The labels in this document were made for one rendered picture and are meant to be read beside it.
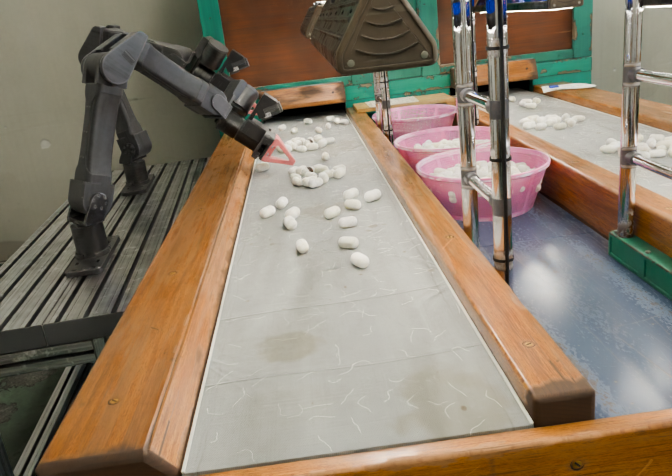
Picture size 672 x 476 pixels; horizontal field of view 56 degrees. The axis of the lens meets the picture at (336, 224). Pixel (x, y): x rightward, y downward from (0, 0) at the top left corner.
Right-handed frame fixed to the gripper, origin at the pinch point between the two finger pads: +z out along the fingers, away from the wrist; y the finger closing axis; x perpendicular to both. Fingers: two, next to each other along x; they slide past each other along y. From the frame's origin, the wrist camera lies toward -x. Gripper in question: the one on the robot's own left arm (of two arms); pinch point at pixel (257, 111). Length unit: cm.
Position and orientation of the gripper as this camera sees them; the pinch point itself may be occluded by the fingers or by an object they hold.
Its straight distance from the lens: 176.3
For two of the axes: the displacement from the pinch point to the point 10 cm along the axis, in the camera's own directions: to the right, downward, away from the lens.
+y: -0.7, -3.1, 9.5
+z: 8.3, 5.1, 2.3
